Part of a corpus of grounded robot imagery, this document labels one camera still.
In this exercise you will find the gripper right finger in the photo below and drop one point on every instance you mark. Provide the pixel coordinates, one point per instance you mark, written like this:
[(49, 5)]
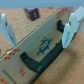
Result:
[(69, 31)]

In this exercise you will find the purple block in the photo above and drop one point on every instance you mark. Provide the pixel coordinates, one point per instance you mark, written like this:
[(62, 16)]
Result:
[(32, 13)]

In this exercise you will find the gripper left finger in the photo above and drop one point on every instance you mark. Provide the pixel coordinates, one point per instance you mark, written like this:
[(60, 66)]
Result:
[(6, 28)]

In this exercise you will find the wooden drawer box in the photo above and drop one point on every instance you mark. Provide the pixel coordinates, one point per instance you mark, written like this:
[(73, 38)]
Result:
[(40, 50)]

